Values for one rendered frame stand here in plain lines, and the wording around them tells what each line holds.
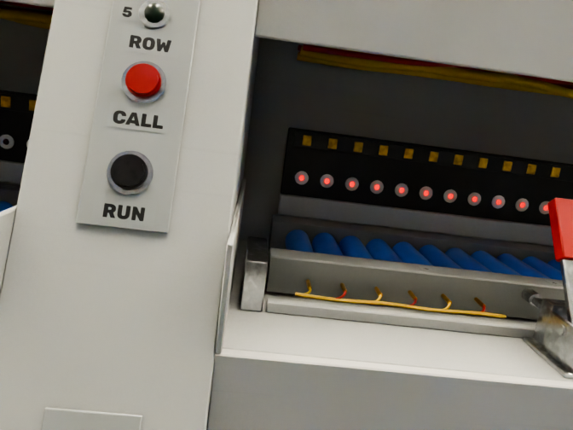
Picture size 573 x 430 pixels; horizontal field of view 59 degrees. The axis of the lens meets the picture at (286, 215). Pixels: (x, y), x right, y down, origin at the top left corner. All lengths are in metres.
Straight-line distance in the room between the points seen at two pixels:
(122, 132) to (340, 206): 0.21
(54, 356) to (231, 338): 0.08
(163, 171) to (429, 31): 0.16
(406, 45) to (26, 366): 0.24
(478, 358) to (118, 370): 0.17
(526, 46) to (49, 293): 0.27
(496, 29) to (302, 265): 0.16
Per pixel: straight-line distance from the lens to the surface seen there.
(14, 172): 0.44
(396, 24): 0.29
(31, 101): 0.43
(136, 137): 0.24
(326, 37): 0.28
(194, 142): 0.24
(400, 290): 0.31
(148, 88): 0.24
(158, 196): 0.23
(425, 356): 0.26
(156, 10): 0.26
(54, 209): 0.25
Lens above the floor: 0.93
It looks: 9 degrees up
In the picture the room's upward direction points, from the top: 6 degrees clockwise
